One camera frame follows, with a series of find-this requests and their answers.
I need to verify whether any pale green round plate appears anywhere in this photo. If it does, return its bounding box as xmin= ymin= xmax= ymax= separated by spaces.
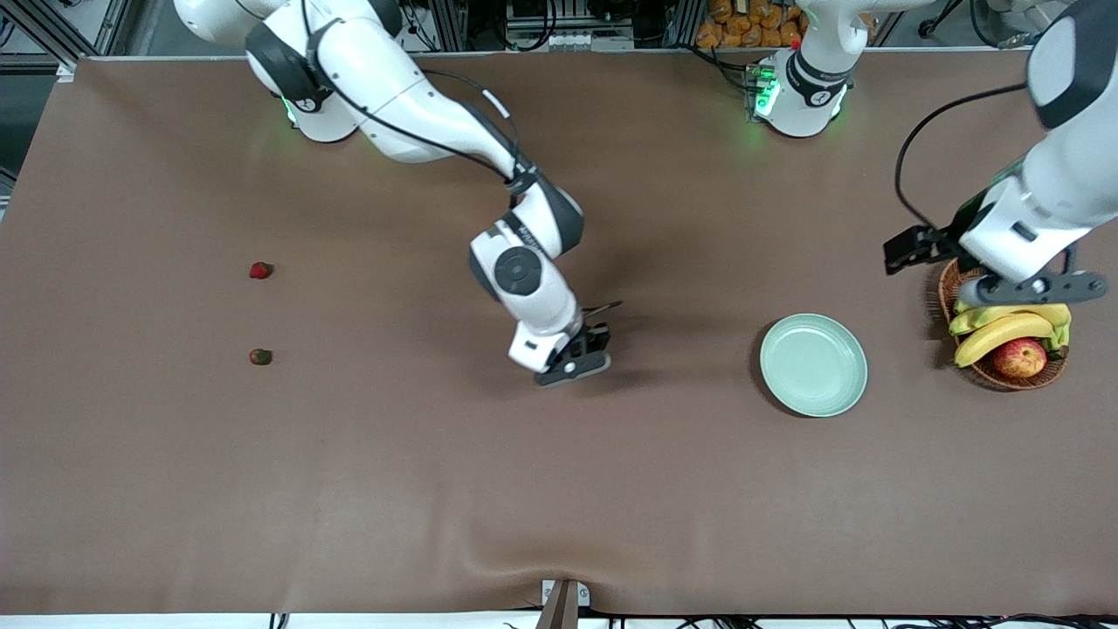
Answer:
xmin=759 ymin=314 xmax=869 ymax=418

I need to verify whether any red yellow apple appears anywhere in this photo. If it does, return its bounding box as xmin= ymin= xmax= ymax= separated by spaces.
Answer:
xmin=993 ymin=338 xmax=1047 ymax=379

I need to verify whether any brown wicker basket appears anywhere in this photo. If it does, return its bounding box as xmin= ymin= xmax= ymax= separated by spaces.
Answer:
xmin=938 ymin=258 xmax=1068 ymax=391

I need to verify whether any large table cover cloth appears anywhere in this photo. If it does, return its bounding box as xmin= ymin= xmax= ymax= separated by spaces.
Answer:
xmin=0 ymin=50 xmax=1118 ymax=617

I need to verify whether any orange packaged bread pile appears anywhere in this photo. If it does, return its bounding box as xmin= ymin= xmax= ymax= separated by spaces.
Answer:
xmin=696 ymin=0 xmax=804 ymax=50

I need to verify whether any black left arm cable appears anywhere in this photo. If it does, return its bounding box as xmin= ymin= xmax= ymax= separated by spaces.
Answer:
xmin=894 ymin=82 xmax=1033 ymax=235

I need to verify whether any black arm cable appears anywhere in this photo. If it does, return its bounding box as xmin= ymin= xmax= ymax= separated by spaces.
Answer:
xmin=894 ymin=82 xmax=1033 ymax=235
xmin=300 ymin=0 xmax=527 ymax=183

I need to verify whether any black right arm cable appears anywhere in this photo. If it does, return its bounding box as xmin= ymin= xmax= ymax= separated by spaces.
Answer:
xmin=300 ymin=0 xmax=527 ymax=183

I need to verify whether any metal edge bracket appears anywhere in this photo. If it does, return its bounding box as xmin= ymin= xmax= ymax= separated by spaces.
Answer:
xmin=537 ymin=578 xmax=591 ymax=629

